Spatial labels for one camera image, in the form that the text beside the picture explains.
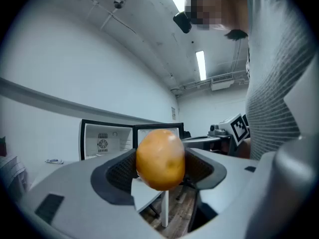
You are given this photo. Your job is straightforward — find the person's right forearm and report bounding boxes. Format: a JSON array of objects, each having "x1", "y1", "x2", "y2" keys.
[{"x1": 236, "y1": 137, "x2": 251, "y2": 159}]

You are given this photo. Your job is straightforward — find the person's head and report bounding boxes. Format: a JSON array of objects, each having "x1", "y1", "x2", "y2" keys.
[{"x1": 184, "y1": 0, "x2": 250, "y2": 38}]

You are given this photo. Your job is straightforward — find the white table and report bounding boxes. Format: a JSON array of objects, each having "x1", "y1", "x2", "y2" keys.
[{"x1": 29, "y1": 158, "x2": 170, "y2": 228}]

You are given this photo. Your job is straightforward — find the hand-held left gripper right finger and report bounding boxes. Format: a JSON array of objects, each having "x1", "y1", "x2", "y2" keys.
[{"x1": 185, "y1": 147, "x2": 260, "y2": 239}]

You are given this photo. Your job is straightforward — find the white ceiling air conditioner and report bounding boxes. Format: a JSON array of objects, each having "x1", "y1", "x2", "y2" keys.
[{"x1": 211, "y1": 74, "x2": 235, "y2": 91}]

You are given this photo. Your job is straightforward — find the white striped cloth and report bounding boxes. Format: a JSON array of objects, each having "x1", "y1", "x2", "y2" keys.
[{"x1": 0, "y1": 155, "x2": 27, "y2": 193}]

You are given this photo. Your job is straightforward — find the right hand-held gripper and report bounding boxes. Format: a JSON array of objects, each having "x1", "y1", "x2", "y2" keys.
[{"x1": 181, "y1": 113, "x2": 251, "y2": 156}]

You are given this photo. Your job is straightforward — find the black head-worn camera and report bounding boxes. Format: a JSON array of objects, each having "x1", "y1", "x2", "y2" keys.
[{"x1": 173, "y1": 11, "x2": 192, "y2": 34}]

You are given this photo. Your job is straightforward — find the orange fruit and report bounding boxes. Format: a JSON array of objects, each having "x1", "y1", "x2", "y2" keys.
[{"x1": 136, "y1": 129, "x2": 186, "y2": 191}]

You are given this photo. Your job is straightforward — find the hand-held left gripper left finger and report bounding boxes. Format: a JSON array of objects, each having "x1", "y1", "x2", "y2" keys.
[{"x1": 19, "y1": 148, "x2": 175, "y2": 239}]

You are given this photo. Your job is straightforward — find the white mini fridge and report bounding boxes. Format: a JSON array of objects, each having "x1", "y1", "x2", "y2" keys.
[{"x1": 79, "y1": 119, "x2": 184, "y2": 161}]

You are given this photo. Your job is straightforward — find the person's grey striped shirt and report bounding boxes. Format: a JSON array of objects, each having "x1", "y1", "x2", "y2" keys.
[{"x1": 245, "y1": 0, "x2": 319, "y2": 160}]

